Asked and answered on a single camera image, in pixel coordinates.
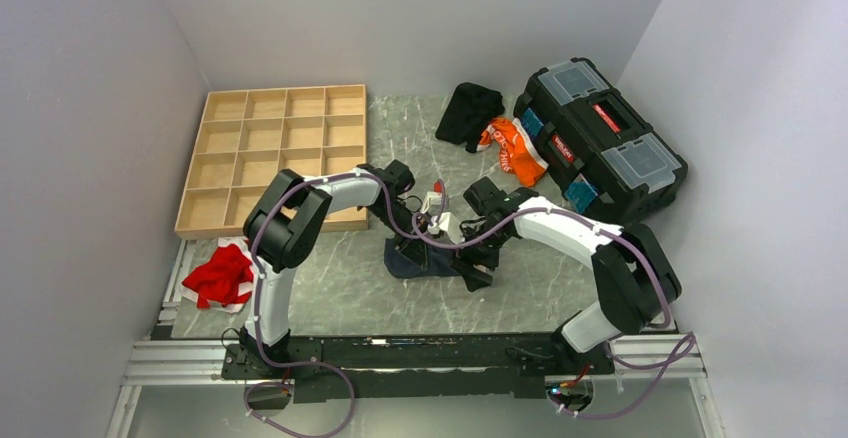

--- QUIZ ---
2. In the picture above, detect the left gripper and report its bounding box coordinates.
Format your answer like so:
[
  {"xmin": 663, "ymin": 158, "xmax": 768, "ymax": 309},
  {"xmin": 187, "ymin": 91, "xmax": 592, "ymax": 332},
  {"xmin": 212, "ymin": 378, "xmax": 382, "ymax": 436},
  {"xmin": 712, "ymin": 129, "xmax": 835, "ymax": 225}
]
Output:
[{"xmin": 367, "ymin": 201, "xmax": 432, "ymax": 272}]

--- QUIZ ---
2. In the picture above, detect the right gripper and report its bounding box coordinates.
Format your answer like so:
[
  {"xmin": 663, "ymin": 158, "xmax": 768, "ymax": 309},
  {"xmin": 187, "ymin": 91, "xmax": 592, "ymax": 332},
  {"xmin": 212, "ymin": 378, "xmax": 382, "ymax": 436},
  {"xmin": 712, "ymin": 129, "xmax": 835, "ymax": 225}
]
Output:
[{"xmin": 448, "ymin": 223, "xmax": 511, "ymax": 292}]

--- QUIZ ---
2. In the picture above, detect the navy underwear beige waistband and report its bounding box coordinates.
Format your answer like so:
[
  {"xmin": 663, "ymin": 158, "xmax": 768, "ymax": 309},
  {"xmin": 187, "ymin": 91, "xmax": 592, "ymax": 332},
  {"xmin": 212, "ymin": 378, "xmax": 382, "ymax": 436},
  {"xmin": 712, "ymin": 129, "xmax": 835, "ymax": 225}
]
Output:
[{"xmin": 383, "ymin": 237, "xmax": 460, "ymax": 279}]

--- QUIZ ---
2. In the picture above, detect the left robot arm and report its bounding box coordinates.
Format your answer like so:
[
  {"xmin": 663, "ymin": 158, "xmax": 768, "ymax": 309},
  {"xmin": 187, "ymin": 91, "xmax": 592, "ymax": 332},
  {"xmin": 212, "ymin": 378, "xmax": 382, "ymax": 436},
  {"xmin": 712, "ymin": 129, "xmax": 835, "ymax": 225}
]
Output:
[{"xmin": 239, "ymin": 160, "xmax": 436, "ymax": 378}]

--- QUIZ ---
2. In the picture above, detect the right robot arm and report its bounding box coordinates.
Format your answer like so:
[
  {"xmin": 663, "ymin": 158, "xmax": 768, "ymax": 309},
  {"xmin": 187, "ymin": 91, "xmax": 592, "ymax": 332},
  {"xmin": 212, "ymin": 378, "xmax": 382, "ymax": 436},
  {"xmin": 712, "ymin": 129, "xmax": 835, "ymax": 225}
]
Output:
[{"xmin": 451, "ymin": 178, "xmax": 682, "ymax": 373}]

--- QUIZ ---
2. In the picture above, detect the orange white garment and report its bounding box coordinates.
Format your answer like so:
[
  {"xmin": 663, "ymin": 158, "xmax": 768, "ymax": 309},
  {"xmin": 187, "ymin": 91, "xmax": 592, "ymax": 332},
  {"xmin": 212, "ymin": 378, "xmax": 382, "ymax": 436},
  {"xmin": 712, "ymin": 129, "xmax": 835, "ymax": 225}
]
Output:
[{"xmin": 474, "ymin": 117, "xmax": 548, "ymax": 188}]

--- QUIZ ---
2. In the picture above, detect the blue item by toolbox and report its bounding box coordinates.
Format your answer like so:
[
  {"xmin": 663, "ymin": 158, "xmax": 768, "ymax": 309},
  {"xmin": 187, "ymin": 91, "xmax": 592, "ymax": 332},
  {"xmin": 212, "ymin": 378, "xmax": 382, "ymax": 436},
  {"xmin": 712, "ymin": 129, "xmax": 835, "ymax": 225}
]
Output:
[{"xmin": 563, "ymin": 174, "xmax": 600, "ymax": 214}]

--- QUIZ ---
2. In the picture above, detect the black garment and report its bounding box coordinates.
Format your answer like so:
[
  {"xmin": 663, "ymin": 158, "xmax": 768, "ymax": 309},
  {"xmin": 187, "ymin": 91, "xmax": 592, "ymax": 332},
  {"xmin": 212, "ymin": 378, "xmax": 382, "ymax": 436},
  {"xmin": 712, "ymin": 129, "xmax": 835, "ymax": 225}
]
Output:
[{"xmin": 435, "ymin": 82, "xmax": 505, "ymax": 153}]

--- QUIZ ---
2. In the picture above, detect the black toolbox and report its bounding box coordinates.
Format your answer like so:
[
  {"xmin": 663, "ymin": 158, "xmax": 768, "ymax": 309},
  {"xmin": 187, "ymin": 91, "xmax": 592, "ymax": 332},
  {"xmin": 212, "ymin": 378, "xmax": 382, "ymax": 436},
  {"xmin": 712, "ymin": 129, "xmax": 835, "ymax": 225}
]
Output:
[{"xmin": 513, "ymin": 57, "xmax": 688, "ymax": 225}]

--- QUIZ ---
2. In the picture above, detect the wooden compartment tray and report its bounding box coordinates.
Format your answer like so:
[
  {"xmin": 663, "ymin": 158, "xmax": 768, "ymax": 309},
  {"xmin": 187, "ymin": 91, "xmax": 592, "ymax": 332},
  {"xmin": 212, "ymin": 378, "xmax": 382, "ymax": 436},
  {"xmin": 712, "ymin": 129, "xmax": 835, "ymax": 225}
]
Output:
[{"xmin": 174, "ymin": 84, "xmax": 367, "ymax": 240}]

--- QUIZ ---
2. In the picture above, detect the red white garment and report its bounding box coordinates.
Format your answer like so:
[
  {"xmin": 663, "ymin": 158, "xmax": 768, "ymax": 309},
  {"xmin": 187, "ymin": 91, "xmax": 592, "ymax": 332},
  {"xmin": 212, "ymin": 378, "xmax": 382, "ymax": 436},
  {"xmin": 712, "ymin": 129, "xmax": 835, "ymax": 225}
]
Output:
[{"xmin": 179, "ymin": 238, "xmax": 258, "ymax": 314}]

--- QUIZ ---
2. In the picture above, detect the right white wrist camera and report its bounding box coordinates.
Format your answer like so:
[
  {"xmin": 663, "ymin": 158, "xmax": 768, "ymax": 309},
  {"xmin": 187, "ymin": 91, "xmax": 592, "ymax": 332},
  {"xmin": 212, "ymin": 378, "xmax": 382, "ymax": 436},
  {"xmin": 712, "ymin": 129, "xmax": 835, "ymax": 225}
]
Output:
[{"xmin": 428, "ymin": 212, "xmax": 463, "ymax": 244}]

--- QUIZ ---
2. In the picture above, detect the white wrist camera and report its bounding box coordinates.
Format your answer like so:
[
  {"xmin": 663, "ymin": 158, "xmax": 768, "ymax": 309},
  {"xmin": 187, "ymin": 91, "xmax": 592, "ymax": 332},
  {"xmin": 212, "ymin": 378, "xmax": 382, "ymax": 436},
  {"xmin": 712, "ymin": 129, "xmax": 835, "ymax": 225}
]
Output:
[
  {"xmin": 428, "ymin": 212, "xmax": 463, "ymax": 244},
  {"xmin": 420, "ymin": 191, "xmax": 449, "ymax": 227}
]

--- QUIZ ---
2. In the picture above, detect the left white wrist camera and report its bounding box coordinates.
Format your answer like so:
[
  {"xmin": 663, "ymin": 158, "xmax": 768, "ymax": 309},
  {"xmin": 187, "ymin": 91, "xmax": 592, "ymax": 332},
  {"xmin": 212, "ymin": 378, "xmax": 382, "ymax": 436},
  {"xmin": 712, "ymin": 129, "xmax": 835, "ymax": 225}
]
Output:
[{"xmin": 420, "ymin": 191, "xmax": 449, "ymax": 227}]

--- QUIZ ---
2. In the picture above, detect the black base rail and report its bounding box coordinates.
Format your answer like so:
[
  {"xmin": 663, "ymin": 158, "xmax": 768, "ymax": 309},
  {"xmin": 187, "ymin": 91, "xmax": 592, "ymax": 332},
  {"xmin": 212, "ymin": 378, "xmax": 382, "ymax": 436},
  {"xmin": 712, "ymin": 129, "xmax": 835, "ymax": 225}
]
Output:
[{"xmin": 221, "ymin": 332, "xmax": 615, "ymax": 404}]

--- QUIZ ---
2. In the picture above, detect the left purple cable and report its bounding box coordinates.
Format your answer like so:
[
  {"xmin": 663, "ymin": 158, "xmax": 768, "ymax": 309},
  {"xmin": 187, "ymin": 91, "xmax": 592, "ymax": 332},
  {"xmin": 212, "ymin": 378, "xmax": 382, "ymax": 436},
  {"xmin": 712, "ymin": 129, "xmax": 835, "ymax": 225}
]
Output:
[{"xmin": 241, "ymin": 168, "xmax": 452, "ymax": 438}]

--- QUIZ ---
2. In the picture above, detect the purple cable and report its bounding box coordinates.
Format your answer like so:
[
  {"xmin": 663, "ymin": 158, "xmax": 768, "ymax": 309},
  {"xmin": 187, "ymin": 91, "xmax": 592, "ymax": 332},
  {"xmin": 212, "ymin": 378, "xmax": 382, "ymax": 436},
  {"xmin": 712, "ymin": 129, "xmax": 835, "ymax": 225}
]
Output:
[
  {"xmin": 241, "ymin": 168, "xmax": 452, "ymax": 438},
  {"xmin": 410, "ymin": 206, "xmax": 697, "ymax": 421}
]

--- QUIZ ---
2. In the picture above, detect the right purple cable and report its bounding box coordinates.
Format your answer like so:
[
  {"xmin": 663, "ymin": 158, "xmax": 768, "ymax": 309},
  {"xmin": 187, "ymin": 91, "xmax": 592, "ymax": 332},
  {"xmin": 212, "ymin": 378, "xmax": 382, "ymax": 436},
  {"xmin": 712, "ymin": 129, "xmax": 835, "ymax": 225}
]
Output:
[{"xmin": 410, "ymin": 206, "xmax": 697, "ymax": 421}]

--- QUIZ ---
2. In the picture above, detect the aluminium frame rail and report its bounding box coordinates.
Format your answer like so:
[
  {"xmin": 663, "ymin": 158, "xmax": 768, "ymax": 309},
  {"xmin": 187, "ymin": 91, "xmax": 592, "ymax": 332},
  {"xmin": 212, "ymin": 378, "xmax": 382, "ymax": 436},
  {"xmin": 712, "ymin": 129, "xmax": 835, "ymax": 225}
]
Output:
[{"xmin": 108, "ymin": 231, "xmax": 725, "ymax": 437}]

